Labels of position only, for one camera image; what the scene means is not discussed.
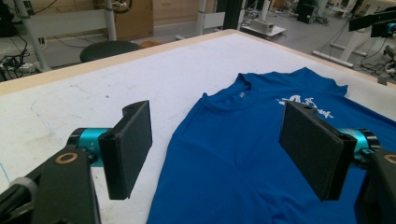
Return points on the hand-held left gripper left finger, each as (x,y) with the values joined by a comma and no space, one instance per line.
(124,155)

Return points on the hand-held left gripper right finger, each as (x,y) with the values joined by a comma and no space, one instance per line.
(311,149)

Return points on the blue t-shirt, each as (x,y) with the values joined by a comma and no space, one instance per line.
(233,171)

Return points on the white metal stand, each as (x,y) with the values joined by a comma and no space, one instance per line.
(201,17)
(348,46)

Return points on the gray tape strip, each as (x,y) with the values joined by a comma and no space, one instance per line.
(382,81)

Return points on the white felt mat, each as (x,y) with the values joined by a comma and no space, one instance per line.
(155,77)

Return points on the wooden table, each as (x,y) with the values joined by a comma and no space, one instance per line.
(93,65)

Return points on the white low platform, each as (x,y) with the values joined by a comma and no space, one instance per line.
(277,31)

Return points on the black round stool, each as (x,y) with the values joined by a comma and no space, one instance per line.
(109,49)

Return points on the white device box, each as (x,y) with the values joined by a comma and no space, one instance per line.
(262,25)

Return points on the white power strip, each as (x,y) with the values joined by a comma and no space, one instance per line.
(25,66)

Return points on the large cardboard box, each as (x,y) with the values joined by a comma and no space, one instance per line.
(135,18)

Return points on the white desk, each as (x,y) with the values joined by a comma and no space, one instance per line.
(68,23)

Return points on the black frame post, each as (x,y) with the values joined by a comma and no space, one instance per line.
(232,14)

